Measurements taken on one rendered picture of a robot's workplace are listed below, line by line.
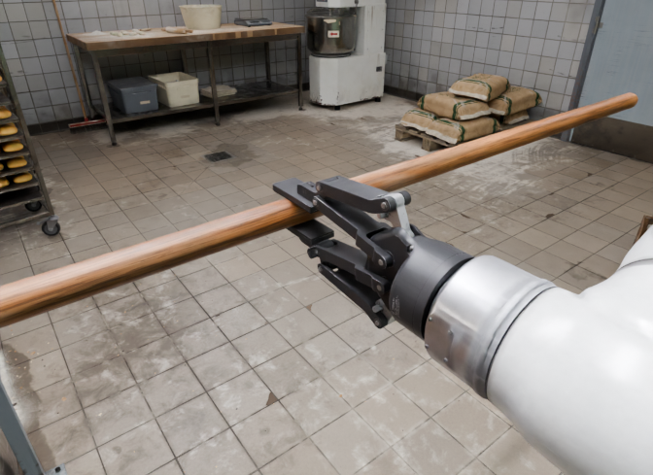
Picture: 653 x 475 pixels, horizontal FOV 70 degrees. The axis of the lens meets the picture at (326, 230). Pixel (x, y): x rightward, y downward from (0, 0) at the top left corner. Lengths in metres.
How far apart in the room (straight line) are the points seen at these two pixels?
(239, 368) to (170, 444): 0.39
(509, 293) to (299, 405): 1.59
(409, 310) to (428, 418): 1.52
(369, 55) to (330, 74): 0.55
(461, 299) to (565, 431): 0.09
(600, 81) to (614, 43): 0.31
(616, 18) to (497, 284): 4.55
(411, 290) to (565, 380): 0.12
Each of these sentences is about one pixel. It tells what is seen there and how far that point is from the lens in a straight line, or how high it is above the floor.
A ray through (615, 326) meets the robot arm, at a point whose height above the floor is 1.25.
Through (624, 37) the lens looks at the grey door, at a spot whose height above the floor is 0.94.
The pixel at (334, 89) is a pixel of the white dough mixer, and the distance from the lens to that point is 5.54.
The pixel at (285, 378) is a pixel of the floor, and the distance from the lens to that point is 1.95.
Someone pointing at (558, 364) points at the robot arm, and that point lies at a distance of 0.29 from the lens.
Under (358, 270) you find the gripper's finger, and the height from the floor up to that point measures 1.18.
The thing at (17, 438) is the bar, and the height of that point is 0.28.
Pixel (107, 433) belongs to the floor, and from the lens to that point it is 1.94.
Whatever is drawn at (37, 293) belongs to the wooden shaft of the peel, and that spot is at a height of 1.20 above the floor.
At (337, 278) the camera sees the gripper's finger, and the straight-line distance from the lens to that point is 0.46.
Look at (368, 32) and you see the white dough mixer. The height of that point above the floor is 0.81.
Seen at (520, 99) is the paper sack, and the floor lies 0.40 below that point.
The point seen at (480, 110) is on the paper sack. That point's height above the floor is 0.38.
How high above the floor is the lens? 1.42
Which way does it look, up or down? 29 degrees down
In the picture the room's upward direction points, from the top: straight up
